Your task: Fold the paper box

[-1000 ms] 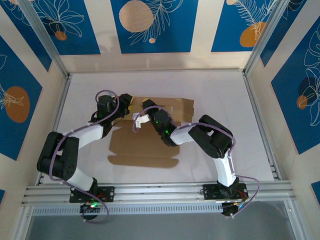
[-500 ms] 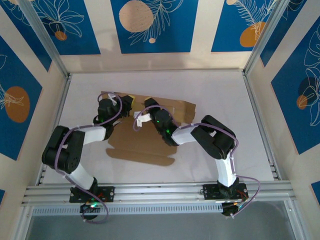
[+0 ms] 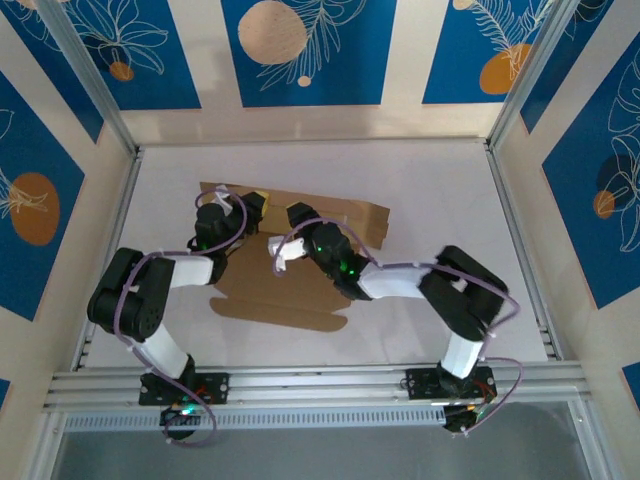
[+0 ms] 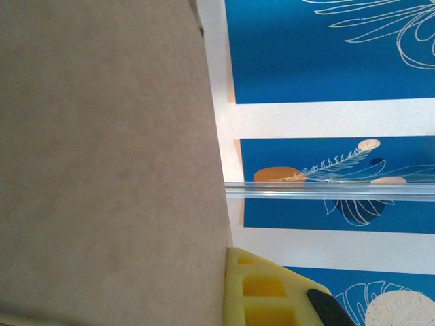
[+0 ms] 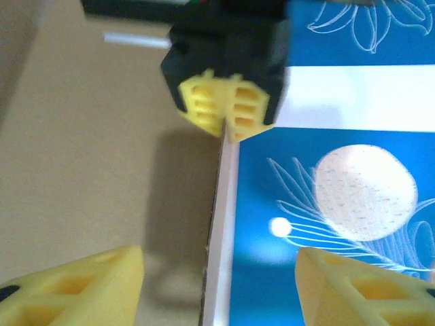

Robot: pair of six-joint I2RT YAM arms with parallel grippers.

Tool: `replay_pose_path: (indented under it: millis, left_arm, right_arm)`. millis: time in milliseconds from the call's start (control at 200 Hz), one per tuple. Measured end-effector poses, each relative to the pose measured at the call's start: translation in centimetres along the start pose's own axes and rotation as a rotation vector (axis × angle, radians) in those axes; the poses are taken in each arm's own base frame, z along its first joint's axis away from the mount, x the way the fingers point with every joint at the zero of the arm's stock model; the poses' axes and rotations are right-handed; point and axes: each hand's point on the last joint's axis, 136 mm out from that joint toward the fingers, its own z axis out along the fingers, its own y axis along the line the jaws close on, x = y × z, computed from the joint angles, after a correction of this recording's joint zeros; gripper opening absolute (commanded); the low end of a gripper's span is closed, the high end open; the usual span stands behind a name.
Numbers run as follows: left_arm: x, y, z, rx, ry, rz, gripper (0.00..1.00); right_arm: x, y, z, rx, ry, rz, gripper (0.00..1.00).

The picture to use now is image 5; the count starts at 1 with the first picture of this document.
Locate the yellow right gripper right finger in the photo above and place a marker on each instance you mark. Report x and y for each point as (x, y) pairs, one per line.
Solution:
(367, 295)

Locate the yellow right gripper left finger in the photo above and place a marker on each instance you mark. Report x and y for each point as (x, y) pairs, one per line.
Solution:
(68, 292)

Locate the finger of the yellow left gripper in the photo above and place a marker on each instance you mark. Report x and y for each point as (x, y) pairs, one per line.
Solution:
(202, 102)
(249, 108)

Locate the brown cardboard box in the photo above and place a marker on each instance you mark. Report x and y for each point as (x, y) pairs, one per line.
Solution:
(85, 153)

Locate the blue poster with beige circle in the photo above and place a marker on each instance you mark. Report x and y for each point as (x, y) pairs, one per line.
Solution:
(272, 186)

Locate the blue flower wall poster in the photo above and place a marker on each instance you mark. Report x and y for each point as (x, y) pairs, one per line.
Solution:
(306, 44)

